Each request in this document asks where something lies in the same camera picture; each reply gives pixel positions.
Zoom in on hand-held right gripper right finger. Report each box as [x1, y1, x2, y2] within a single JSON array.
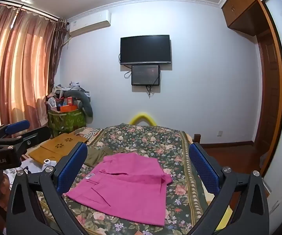
[[189, 142, 270, 235]]

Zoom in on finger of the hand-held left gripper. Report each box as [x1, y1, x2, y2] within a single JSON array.
[[0, 126, 51, 153], [0, 120, 31, 140]]

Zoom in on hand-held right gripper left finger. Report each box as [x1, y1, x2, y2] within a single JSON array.
[[7, 142, 89, 235]]

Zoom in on pink pants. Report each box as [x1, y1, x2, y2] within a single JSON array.
[[65, 152, 173, 226]]

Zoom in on olive green pants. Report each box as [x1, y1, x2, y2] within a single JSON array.
[[85, 149, 114, 167]]

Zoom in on small white device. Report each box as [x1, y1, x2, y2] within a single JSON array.
[[43, 159, 56, 171]]

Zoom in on white paper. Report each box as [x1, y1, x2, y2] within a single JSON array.
[[20, 159, 46, 175]]

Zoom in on striped cloth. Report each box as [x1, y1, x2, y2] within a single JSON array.
[[74, 127, 103, 143]]

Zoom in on orange box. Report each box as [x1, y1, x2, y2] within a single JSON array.
[[59, 105, 79, 113]]

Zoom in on floral bedspread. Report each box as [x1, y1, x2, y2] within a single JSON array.
[[37, 124, 230, 235]]

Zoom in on peach curtain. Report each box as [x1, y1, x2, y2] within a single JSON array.
[[0, 2, 58, 131]]

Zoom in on pile of clothes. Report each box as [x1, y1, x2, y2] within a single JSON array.
[[48, 80, 91, 99]]

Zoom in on grey long pillow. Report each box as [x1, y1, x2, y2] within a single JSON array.
[[63, 89, 94, 124]]

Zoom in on brown curtain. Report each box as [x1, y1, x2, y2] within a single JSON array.
[[48, 17, 69, 96]]

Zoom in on yellow foam pad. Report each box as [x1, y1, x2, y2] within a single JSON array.
[[129, 113, 157, 127]]

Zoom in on wooden door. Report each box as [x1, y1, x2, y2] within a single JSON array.
[[256, 29, 282, 153]]

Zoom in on white air conditioner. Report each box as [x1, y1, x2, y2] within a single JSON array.
[[67, 10, 112, 38]]

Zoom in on wooden overhead cabinet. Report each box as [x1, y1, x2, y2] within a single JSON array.
[[221, 0, 274, 30]]

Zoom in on black monitor cable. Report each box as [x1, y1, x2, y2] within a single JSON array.
[[145, 84, 156, 98]]

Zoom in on small black wall monitor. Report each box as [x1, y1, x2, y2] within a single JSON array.
[[131, 64, 160, 86]]

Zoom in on curtain rail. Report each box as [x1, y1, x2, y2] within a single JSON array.
[[0, 0, 61, 20]]

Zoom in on black wall television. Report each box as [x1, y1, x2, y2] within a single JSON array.
[[120, 35, 172, 65]]

